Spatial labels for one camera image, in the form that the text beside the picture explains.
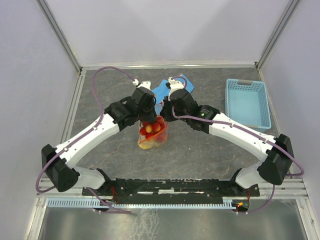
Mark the red berry cluster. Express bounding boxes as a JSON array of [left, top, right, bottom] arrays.
[[138, 115, 168, 144]]

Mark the blue cartoon print cloth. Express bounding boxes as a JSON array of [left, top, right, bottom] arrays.
[[152, 74, 195, 104]]

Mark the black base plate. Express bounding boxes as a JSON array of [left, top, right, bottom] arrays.
[[94, 178, 260, 204]]

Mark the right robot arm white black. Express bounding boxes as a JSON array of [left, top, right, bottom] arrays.
[[160, 88, 294, 196]]

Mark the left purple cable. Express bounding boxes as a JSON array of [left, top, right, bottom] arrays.
[[35, 66, 138, 194]]

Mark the blue plastic basket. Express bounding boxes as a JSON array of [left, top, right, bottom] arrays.
[[225, 78, 272, 133]]

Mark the aluminium frame rail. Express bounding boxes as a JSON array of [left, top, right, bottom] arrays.
[[81, 60, 256, 71]]

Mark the light blue cable duct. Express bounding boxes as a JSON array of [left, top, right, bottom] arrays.
[[47, 197, 236, 210]]

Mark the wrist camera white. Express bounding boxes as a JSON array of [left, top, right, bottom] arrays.
[[132, 78, 151, 91], [165, 76, 188, 91]]

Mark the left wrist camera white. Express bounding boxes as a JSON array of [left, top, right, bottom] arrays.
[[132, 78, 151, 91]]

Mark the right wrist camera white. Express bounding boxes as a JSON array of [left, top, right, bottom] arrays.
[[165, 76, 188, 91]]

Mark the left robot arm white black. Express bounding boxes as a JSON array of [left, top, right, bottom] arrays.
[[41, 87, 156, 195]]

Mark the clear zip bag orange zipper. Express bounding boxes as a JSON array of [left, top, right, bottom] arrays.
[[137, 102, 168, 150]]

